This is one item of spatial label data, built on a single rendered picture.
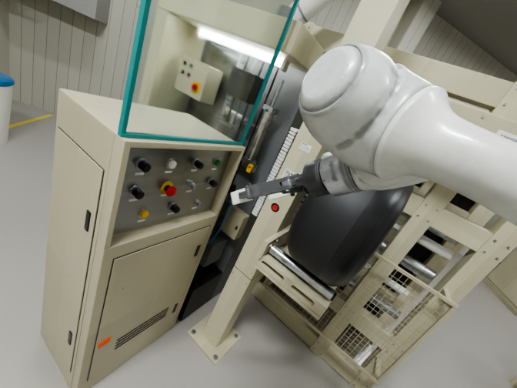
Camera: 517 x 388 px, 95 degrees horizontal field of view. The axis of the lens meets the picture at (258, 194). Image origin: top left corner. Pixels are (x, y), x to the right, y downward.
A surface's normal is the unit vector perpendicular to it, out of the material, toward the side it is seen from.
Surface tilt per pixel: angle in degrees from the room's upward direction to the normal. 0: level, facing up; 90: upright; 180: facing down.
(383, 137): 101
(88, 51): 90
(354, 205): 63
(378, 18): 90
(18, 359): 0
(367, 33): 90
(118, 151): 90
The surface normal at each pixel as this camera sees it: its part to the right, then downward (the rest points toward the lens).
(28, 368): 0.39, -0.84
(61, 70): 0.16, 0.46
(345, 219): -0.40, -0.11
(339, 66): -0.79, -0.31
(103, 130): -0.52, 0.13
